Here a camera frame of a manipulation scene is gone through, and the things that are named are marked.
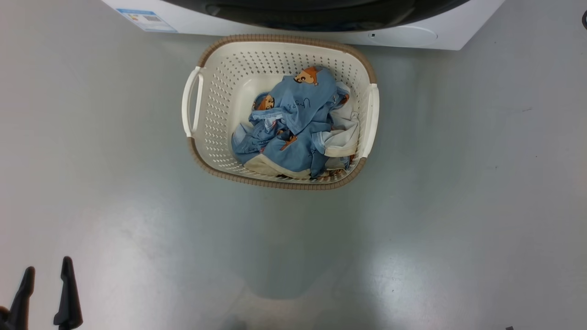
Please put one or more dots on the white washing machine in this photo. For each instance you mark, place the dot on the white washing machine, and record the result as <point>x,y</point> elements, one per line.
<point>192,20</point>

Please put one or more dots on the blue white energy label sticker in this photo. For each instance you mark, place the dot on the blue white energy label sticker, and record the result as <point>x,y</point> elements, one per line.
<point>146,20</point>

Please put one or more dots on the blue cartoon print garment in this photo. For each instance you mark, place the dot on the blue cartoon print garment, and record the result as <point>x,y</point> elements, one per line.
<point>298,110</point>

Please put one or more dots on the small dark round object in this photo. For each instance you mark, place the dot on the small dark round object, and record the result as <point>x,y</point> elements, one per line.
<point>584,19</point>

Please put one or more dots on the cream laundry basket brown rim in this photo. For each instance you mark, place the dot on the cream laundry basket brown rim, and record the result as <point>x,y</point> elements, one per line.
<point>215,114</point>

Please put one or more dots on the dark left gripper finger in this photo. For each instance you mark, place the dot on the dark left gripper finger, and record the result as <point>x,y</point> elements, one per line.
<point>23,298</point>
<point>69,298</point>

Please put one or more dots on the dark round washing machine door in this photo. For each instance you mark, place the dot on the dark round washing machine door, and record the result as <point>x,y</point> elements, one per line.
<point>321,13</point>

